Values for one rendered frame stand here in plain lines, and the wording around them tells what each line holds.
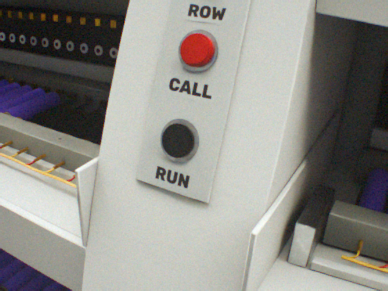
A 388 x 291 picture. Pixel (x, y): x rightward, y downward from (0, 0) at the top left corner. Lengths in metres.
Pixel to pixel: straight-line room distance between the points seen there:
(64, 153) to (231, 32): 0.17
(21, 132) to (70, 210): 0.09
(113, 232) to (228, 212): 0.07
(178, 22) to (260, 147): 0.07
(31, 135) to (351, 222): 0.23
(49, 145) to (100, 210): 0.10
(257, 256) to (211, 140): 0.06
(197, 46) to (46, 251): 0.16
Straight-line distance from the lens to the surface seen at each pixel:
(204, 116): 0.21
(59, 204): 0.30
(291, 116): 0.20
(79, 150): 0.31
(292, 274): 0.25
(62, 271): 0.29
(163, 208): 0.22
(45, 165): 0.34
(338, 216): 0.26
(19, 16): 0.54
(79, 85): 0.45
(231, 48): 0.20
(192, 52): 0.21
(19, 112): 0.41
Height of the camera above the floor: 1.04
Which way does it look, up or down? 9 degrees down
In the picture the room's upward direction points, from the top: 12 degrees clockwise
